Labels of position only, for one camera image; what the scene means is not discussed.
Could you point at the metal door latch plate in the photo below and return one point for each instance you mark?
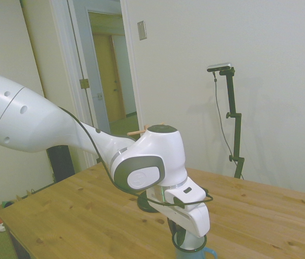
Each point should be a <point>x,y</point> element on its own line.
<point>99,96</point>

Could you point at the black camera stand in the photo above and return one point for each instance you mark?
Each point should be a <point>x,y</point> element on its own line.
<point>234,121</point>
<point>217,99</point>

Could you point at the metal wall plate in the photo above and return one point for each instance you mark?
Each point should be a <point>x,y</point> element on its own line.
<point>142,30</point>

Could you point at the black box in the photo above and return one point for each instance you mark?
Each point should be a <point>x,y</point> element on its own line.
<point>60,164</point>

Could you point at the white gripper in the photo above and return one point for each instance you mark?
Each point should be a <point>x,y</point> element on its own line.
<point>195,221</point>

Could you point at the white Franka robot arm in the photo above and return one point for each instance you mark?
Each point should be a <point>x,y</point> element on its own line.
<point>33,121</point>

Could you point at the white open door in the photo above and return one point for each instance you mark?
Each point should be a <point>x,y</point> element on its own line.
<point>94,108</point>

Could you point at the wooden hallway door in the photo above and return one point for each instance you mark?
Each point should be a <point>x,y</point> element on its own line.
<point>106,81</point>

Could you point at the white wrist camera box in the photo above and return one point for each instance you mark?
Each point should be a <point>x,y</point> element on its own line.
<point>187,194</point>

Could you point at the brass door hinge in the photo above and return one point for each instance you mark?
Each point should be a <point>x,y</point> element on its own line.
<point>84,84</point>

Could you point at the silver exterior camera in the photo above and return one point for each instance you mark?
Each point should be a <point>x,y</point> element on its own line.
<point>219,67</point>

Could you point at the blue enamel mug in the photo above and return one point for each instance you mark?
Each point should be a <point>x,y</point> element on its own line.
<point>190,253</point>

